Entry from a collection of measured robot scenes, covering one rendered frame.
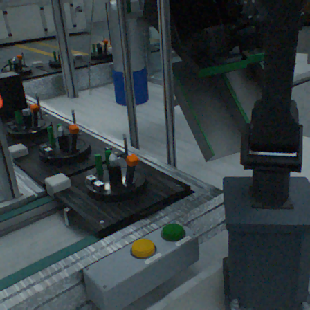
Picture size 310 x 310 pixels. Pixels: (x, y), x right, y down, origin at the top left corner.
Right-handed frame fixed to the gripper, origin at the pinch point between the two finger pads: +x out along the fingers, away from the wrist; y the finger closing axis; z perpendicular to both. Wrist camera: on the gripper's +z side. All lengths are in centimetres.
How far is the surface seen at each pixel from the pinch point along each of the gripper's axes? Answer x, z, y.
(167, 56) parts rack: 8.7, -0.8, 11.4
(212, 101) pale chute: 10.6, -14.0, -0.6
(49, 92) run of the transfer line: 129, -7, 14
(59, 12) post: 111, 27, 5
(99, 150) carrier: 29.2, -22.0, 26.0
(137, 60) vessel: 87, 0, -17
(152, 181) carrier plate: 5.8, -27.8, 22.5
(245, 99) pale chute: 11.5, -16.0, -11.7
